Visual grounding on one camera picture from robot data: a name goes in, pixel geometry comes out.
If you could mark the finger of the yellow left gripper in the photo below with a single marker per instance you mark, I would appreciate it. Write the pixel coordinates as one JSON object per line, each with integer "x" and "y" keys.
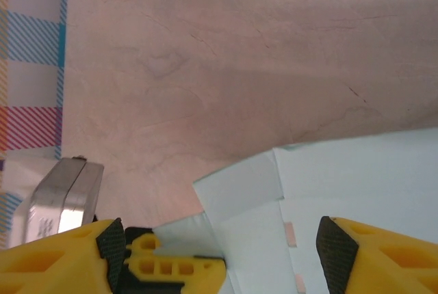
{"x": 202, "y": 273}

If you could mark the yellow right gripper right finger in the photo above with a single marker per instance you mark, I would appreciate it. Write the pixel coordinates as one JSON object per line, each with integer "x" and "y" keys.
{"x": 393, "y": 266}

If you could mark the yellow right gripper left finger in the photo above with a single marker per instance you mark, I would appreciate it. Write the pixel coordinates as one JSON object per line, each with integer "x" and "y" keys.
{"x": 51, "y": 263}

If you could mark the mint green paper box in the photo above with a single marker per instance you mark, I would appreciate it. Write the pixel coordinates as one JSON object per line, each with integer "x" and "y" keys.
{"x": 342, "y": 188}

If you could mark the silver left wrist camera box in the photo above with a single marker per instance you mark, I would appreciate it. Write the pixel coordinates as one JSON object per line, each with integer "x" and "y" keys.
{"x": 58, "y": 191}

